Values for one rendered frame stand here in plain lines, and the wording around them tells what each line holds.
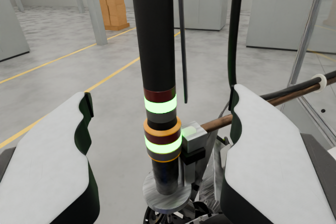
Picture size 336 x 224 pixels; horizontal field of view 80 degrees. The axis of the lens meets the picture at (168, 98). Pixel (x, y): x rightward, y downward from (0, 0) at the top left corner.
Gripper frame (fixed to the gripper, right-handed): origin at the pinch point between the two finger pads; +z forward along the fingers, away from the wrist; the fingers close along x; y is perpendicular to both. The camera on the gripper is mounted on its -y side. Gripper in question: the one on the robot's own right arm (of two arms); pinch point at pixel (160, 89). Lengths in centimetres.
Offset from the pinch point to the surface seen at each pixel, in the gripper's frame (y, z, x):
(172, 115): 6.9, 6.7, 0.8
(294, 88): 10.6, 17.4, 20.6
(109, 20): 138, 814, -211
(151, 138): 9.5, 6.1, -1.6
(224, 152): 52, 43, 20
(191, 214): 43.6, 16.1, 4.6
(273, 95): 10.5, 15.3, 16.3
